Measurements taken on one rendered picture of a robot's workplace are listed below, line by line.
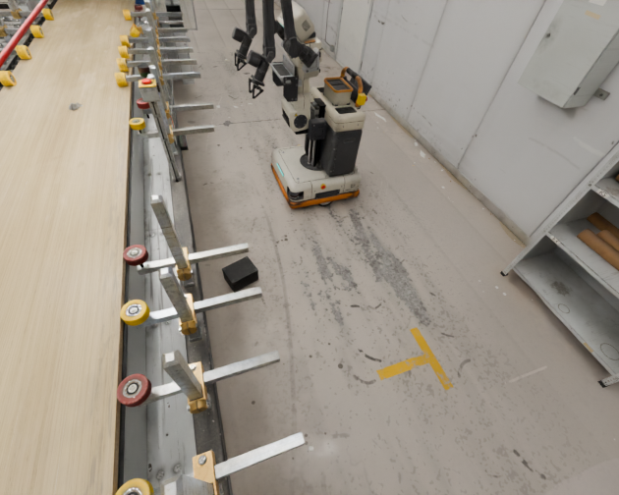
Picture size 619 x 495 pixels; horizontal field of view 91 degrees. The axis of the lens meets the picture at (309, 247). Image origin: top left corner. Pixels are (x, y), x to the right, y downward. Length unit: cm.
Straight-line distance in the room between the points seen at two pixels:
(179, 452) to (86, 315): 53
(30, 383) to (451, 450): 181
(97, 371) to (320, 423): 116
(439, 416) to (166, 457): 140
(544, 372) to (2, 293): 270
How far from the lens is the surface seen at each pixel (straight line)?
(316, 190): 257
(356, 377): 196
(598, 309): 289
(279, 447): 100
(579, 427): 249
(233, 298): 115
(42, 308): 130
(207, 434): 116
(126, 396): 103
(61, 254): 142
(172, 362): 79
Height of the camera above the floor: 182
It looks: 49 degrees down
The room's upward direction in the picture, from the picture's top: 7 degrees clockwise
